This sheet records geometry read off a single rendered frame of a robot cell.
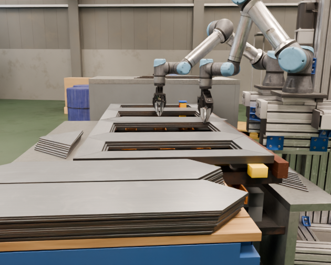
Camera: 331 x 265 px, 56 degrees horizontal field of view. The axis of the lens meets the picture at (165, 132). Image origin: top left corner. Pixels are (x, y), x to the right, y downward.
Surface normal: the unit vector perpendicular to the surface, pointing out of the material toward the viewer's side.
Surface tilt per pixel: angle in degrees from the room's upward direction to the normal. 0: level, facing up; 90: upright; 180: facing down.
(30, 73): 90
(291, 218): 90
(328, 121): 90
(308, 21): 90
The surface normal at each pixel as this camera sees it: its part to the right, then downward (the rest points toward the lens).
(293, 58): -0.50, 0.28
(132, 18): -0.09, 0.21
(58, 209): 0.01, -0.98
